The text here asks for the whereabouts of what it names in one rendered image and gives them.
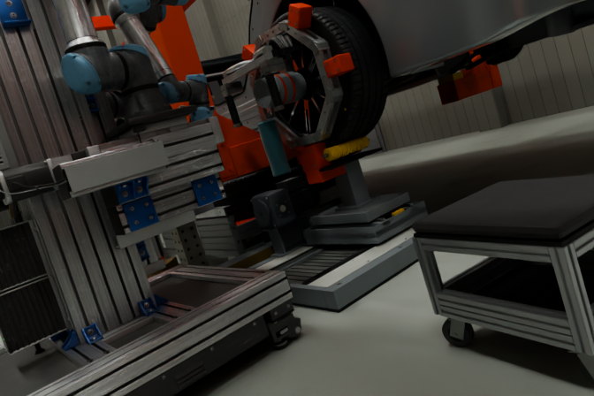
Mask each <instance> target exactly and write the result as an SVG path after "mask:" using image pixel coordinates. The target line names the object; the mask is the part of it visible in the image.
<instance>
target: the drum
mask: <svg viewBox="0 0 594 396"><path fill-rule="evenodd" d="M274 78H275V81H276V84H277V86H278V92H279V94H280V98H281V100H282V103H283V104H284V105H285V104H289V103H295V102H298V101H299V100H300V99H301V98H302V97H303V96H304V95H305V94H306V91H307V85H306V81H305V79H304V78H303V76H302V75H301V74H299V73H297V72H282V73H278V74H274ZM254 97H255V100H256V102H257V103H258V105H259V106H261V107H262V108H264V109H265V108H269V107H272V108H275V107H274V103H273V101H272V99H271V96H270V90H269V88H268V85H267V82H266V79H265V77H264V78H262V79H259V80H257V81H256V82H255V84H254Z"/></svg>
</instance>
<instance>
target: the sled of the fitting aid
mask: <svg viewBox="0 0 594 396"><path fill-rule="evenodd" d="M426 216H428V212H427V209H426V206H425V203H424V201H415V202H406V203H404V204H403V205H401V206H399V207H398V208H396V209H393V210H391V211H389V212H387V213H385V214H383V215H382V216H380V217H378V218H376V219H374V220H372V221H370V222H367V223H352V224H336V225H313V226H310V227H309V228H307V229H305V230H303V233H304V236H305V239H306V242H307V244H308V245H314V244H379V243H381V242H383V241H384V240H387V239H389V238H390V237H392V236H393V235H395V234H396V233H398V232H401V231H402V230H404V229H406V228H408V227H409V226H410V225H412V224H413V223H414V222H415V221H416V220H419V219H421V218H423V217H426Z"/></svg>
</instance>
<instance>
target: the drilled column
mask: <svg viewBox="0 0 594 396"><path fill-rule="evenodd" d="M170 233H171V237H172V240H173V243H174V246H175V248H176V251H177V254H178V257H179V261H180V264H183V265H197V266H209V263H208V260H207V257H206V255H205V252H204V249H203V246H202V242H201V239H200V236H199V233H198V231H197V228H196V225H195V222H194V221H192V222H190V223H187V224H185V225H181V226H179V227H176V228H174V229H171V230H170Z"/></svg>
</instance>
